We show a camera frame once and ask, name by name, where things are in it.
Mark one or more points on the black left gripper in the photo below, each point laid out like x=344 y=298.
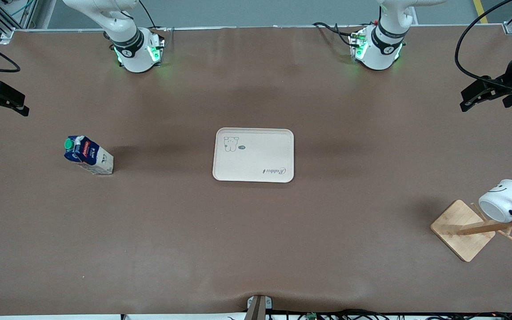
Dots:
x=510 y=74

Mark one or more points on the blue white milk carton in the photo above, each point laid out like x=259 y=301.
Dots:
x=89 y=158

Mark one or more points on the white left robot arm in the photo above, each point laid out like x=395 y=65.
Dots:
x=382 y=49

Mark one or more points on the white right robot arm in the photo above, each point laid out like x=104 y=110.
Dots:
x=136 y=58

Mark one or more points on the wooden cup rack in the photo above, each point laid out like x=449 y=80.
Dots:
x=458 y=231

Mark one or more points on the brown table mat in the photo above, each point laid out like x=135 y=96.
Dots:
x=149 y=244

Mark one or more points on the cream plastic tray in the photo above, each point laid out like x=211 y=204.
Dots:
x=260 y=155

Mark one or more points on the small green circuit board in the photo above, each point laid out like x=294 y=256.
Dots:
x=311 y=316

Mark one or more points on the metal table edge bracket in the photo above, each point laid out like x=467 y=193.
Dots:
x=258 y=306

